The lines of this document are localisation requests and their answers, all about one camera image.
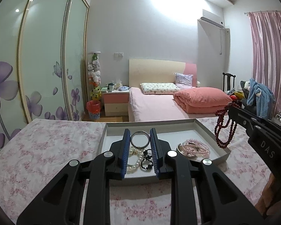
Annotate pink bead bracelet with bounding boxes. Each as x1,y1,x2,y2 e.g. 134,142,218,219
181,139,210,158

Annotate white mug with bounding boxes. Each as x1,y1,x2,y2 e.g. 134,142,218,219
108,83,115,92

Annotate grey ring bangle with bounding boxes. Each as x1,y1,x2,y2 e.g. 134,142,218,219
130,130,150,149

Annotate pink bed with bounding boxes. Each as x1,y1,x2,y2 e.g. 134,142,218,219
128,87,215,122

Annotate grey cardboard tray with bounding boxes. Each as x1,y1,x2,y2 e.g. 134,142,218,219
100,118,232,188

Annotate wall socket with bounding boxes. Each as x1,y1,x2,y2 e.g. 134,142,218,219
114,52,124,57

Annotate dark red bead necklace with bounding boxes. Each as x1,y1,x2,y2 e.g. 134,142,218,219
214,101,242,149

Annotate plush toy column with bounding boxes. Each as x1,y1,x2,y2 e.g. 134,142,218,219
87,51,101,100

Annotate dark wooden chair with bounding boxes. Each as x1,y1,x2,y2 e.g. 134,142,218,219
222,73,236,93

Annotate floral pink tablecloth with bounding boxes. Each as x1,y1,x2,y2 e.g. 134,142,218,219
0,119,270,224

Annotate pink curtain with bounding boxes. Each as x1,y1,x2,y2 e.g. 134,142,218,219
247,11,281,112

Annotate floral white pillow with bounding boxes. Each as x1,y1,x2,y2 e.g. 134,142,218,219
140,83,180,95

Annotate white pearl bracelet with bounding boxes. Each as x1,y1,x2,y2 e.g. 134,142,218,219
126,147,144,174

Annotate blue robe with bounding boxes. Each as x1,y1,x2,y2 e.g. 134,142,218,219
247,78,276,119

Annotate silver cuff bangle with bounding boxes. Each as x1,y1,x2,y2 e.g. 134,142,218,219
176,142,209,161

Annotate folded salmon duvet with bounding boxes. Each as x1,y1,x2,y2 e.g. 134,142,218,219
173,87,232,114

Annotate pink pearl bracelet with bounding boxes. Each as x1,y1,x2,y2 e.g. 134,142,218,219
179,144,210,159

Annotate sliding wardrobe floral doors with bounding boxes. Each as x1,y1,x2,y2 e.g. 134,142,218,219
0,0,89,151

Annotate black bead bracelet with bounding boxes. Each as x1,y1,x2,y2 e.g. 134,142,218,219
140,148,155,170

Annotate white air conditioner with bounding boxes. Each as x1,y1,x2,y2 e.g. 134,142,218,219
200,10,225,29

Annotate lilac pillow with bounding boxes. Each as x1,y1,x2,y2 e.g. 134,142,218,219
175,73,193,89

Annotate person right hand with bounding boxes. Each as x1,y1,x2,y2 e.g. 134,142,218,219
255,173,276,215

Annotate red waste bin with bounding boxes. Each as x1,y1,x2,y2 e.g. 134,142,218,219
86,100,101,120

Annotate pink nightstand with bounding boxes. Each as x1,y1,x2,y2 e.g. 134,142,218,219
102,89,129,116

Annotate beige pink headboard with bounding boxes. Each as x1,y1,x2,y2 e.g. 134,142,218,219
129,59,197,88

